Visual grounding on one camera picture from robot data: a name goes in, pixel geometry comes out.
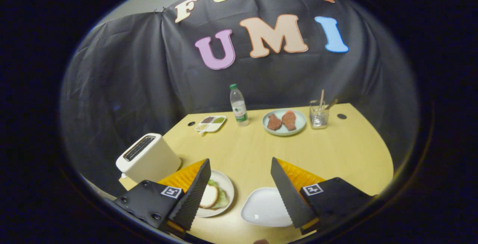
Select green lettuce leaf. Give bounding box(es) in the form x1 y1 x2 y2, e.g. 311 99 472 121
207 179 229 209

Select toasted bread slice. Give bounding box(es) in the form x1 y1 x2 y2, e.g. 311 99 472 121
199 184 219 209

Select black backdrop cloth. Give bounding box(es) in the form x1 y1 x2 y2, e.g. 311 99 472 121
60 0 420 196

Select white square plate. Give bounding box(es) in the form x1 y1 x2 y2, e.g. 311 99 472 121
241 187 294 228

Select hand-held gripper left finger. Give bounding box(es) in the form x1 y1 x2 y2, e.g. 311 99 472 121
112 158 212 237

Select clear plastic water bottle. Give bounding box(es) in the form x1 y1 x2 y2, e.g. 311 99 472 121
229 84 249 127

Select white divided seasoning tray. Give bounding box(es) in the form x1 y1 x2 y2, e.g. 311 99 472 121
195 115 227 134

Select dark brown meat patty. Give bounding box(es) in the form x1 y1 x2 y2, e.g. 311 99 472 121
267 114 282 131

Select round white plate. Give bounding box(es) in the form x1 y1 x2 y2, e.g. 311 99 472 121
196 169 235 218

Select reddish brown meat patty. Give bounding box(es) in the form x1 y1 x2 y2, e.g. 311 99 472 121
281 110 297 131

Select clear utensil holder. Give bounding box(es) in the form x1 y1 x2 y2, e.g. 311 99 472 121
309 100 330 129

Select white toaster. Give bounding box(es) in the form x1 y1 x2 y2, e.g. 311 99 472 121
116 133 182 184

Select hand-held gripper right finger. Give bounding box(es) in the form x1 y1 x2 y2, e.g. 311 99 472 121
270 157 375 236

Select pale blue oval plate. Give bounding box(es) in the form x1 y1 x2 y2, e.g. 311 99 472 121
262 109 307 137

